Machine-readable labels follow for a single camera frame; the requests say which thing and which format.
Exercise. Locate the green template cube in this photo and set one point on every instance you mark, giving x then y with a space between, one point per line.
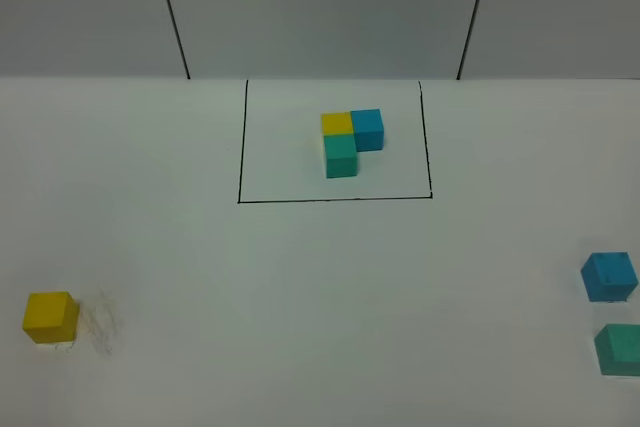
340 155

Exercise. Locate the blue template cube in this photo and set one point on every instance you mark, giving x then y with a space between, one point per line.
368 129

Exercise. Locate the yellow template cube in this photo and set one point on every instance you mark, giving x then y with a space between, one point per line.
336 124

